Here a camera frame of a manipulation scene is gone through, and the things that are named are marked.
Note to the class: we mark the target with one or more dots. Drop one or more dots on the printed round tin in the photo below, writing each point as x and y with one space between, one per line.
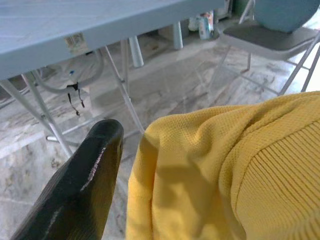
205 27

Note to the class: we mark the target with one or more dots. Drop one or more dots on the light blue cushion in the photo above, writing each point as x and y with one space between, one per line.
282 15

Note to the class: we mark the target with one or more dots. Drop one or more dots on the yellow polo shirt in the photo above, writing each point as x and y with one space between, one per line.
212 175

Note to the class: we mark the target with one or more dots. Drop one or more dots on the small white side table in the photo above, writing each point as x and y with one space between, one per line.
136 52

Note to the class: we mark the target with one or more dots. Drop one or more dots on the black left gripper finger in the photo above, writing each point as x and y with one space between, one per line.
75 200

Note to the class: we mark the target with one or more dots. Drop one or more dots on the grey folding table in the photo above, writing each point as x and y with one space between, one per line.
75 20

